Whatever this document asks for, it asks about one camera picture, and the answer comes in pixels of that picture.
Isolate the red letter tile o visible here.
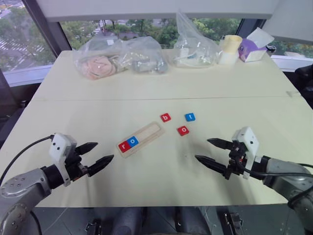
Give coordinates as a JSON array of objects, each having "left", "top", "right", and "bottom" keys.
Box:
[{"left": 177, "top": 125, "right": 190, "bottom": 137}]

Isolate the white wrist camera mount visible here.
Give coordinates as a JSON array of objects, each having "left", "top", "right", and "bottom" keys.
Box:
[
  {"left": 231, "top": 126, "right": 260, "bottom": 180},
  {"left": 48, "top": 133, "right": 78, "bottom": 187}
]

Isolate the plastic bag with grey items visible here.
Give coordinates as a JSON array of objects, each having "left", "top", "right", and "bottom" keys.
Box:
[{"left": 121, "top": 36, "right": 170, "bottom": 75}]

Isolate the wooden letter tray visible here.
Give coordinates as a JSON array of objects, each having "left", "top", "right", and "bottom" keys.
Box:
[{"left": 115, "top": 121, "right": 166, "bottom": 159}]

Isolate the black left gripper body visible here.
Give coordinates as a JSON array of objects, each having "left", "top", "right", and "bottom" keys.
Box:
[{"left": 64, "top": 145, "right": 89, "bottom": 182}]

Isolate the black chair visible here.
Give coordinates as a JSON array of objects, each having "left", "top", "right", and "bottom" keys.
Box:
[{"left": 294, "top": 64, "right": 313, "bottom": 111}]

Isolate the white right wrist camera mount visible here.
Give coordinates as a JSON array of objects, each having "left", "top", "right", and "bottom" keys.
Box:
[{"left": 231, "top": 126, "right": 260, "bottom": 180}]

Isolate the black clamp under table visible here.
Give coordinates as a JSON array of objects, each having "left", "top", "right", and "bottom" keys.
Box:
[
  {"left": 223, "top": 211, "right": 245, "bottom": 235},
  {"left": 85, "top": 218, "right": 103, "bottom": 235}
]

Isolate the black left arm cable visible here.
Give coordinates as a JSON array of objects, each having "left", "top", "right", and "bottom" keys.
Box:
[{"left": 0, "top": 135, "right": 55, "bottom": 187}]

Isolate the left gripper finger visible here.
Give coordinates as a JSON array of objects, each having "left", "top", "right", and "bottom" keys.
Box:
[
  {"left": 87, "top": 154, "right": 115, "bottom": 177},
  {"left": 75, "top": 142, "right": 99, "bottom": 155}
]

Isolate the tall clear plastic bag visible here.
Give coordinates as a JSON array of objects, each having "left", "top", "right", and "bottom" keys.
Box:
[{"left": 172, "top": 10, "right": 221, "bottom": 69}]

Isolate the plastic bag with pink items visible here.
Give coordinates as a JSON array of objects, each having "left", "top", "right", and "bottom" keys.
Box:
[{"left": 72, "top": 36, "right": 129, "bottom": 81}]

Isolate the purple tissue box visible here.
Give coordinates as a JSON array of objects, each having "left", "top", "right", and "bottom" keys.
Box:
[{"left": 238, "top": 27, "right": 275, "bottom": 63}]

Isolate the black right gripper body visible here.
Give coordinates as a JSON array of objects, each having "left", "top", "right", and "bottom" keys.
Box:
[{"left": 223, "top": 141, "right": 248, "bottom": 181}]

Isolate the grey window frame pillar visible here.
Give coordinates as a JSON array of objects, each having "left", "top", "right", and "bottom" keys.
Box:
[{"left": 21, "top": 0, "right": 72, "bottom": 67}]

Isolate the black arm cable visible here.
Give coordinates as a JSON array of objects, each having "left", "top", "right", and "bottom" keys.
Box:
[
  {"left": 0, "top": 135, "right": 55, "bottom": 187},
  {"left": 234, "top": 159, "right": 313, "bottom": 209}
]

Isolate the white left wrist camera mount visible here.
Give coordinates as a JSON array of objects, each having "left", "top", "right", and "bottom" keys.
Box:
[{"left": 48, "top": 133, "right": 78, "bottom": 187}]

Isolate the red letter tile r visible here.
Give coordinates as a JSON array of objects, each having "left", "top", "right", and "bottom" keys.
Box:
[{"left": 118, "top": 141, "right": 131, "bottom": 153}]

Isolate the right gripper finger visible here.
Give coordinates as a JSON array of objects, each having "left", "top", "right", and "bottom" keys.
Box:
[
  {"left": 206, "top": 138, "right": 235, "bottom": 151},
  {"left": 194, "top": 154, "right": 230, "bottom": 176}
]

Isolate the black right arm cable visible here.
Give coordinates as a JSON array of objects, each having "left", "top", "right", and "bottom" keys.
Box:
[{"left": 234, "top": 159, "right": 313, "bottom": 209}]

